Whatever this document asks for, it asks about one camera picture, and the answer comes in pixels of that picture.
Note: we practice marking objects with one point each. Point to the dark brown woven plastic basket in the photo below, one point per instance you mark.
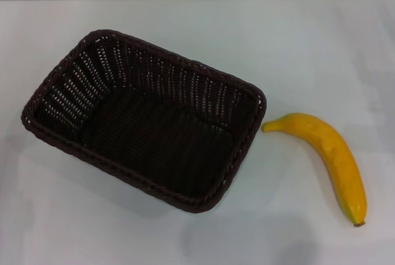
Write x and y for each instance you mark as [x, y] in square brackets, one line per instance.
[154, 135]

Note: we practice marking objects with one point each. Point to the yellow plastic banana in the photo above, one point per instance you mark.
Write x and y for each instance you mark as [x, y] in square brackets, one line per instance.
[339, 160]

